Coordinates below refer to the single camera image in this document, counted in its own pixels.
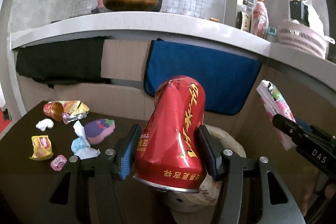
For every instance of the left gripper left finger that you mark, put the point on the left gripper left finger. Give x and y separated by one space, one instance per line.
110 168

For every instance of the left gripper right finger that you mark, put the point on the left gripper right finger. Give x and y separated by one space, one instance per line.
224 166

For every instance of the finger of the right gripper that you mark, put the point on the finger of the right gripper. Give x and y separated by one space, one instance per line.
298 132

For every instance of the white blue tissue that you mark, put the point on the white blue tissue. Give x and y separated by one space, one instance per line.
80 146

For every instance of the purple pink eggplant sponge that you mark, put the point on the purple pink eggplant sponge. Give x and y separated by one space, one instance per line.
96 131

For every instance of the pink milk carton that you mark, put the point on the pink milk carton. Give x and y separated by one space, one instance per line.
273 100

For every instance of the pink pig candy wrapper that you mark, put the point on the pink pig candy wrapper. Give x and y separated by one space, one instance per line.
58 163

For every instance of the crushed red soda can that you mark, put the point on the crushed red soda can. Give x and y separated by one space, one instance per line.
166 156

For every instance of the noodle snack bag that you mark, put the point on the noodle snack bag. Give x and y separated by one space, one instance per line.
74 107

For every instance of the yellow wafer snack bag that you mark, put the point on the yellow wafer snack bag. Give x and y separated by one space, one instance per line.
42 148

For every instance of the red paper cup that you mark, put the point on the red paper cup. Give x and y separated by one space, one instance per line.
54 110

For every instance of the silver purple foil wrapper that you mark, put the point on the silver purple foil wrapper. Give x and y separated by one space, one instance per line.
67 118

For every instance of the kitchen countertop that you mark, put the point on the kitchen countertop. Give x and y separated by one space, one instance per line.
173 24

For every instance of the right hand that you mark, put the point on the right hand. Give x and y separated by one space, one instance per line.
314 200

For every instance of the dark brown table mat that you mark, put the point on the dark brown table mat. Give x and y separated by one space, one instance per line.
32 192

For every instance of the blue towel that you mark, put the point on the blue towel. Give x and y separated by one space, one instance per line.
226 78

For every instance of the pink plastic colander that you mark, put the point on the pink plastic colander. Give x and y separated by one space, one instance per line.
303 38

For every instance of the small teal container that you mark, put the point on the small teal container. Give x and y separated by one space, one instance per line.
270 33

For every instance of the black cloth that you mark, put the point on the black cloth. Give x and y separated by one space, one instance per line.
63 63

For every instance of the red drink bottle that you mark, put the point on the red drink bottle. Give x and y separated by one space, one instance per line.
259 20

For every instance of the black knife holder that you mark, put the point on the black knife holder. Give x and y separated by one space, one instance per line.
299 11

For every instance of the dark sauce bottle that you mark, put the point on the dark sauce bottle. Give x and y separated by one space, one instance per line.
243 18

